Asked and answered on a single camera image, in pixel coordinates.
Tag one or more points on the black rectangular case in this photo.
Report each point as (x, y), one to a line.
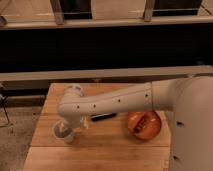
(100, 117)

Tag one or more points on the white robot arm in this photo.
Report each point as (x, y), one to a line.
(190, 100)

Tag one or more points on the black stand at left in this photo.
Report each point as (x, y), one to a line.
(2, 105)

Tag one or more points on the brown item in bowl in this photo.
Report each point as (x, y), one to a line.
(141, 123)

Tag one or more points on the grey ceramic cup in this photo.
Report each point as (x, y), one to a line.
(63, 132)

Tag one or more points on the orange bowl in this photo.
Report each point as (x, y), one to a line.
(151, 128)

